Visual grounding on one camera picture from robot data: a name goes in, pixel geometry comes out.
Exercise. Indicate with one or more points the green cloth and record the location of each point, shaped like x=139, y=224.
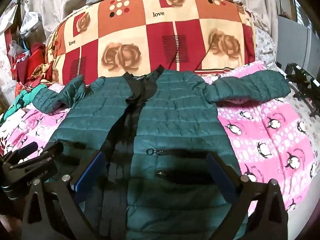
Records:
x=17, y=102

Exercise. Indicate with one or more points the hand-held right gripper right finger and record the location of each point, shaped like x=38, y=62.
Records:
x=220, y=175

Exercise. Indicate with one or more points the white plastic bag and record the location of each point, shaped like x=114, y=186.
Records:
x=28, y=26

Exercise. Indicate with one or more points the brown patterned cloth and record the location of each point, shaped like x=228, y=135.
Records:
x=45, y=72

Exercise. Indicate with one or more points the rose-patterned checked quilt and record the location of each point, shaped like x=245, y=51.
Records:
x=155, y=42

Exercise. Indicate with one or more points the grey panel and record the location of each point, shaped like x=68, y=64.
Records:
x=292, y=45

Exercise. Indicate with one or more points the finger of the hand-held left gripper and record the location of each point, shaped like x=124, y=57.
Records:
x=27, y=148
x=48, y=152

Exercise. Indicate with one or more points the teal puffer jacket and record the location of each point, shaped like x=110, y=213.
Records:
x=175, y=120

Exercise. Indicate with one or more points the red clothes pile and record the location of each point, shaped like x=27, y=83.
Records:
x=35, y=62

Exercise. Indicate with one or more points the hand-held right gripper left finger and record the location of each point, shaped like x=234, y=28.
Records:
x=90, y=172

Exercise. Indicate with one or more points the black tripod stand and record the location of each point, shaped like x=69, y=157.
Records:
x=303, y=80

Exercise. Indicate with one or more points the pink penguin blanket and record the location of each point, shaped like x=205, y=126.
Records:
x=262, y=135

